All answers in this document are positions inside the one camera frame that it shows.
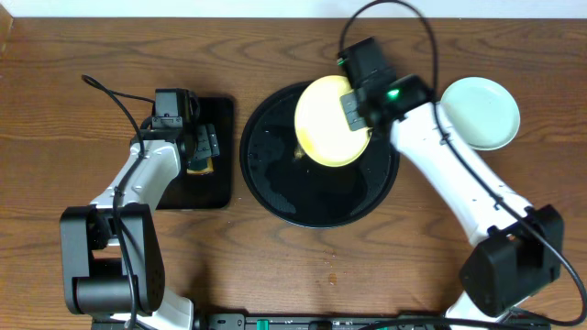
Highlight yellow green scrub sponge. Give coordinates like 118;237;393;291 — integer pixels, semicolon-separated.
186;158;214;176

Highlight yellow plate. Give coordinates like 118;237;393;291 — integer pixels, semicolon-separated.
294;75;371;167

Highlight light green plate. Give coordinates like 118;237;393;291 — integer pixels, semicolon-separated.
440;77;521;150

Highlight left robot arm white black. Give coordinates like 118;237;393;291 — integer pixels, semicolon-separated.
60;128;205;329

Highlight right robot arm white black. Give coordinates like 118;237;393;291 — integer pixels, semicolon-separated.
338;75;564;329

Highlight black rectangular tray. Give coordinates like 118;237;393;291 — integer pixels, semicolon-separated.
157;97;234;210

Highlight black round tray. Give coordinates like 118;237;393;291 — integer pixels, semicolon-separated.
239;82;400;228

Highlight black equipment rail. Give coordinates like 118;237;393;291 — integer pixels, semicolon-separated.
91;311;551;330

